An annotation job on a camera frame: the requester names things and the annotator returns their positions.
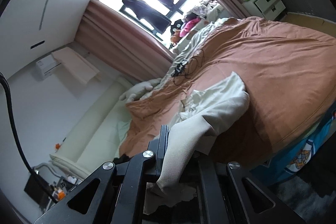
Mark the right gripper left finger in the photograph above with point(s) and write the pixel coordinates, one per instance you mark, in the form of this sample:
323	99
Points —
113	193

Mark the cream white large garment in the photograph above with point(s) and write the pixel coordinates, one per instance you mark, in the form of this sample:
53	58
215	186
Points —
202	116

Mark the white air conditioner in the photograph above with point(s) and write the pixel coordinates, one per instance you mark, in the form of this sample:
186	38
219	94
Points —
47	66

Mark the orange brown bed sheet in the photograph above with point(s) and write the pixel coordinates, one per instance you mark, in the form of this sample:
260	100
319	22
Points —
288	72

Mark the pink curtain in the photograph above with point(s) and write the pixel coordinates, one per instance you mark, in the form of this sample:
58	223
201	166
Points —
122	44

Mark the beige striped blanket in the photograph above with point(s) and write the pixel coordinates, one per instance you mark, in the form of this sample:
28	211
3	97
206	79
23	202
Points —
193	45

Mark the blue patterned bed skirt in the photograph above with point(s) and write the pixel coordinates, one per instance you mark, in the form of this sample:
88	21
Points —
290	160

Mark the white bedside drawer cabinet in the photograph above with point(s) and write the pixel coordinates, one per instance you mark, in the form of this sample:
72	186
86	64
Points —
268	9

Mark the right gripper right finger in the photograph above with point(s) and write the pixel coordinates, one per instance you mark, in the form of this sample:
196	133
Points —
228	193

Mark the beige plush pillow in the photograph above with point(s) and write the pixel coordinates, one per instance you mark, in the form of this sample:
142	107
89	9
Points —
139	90

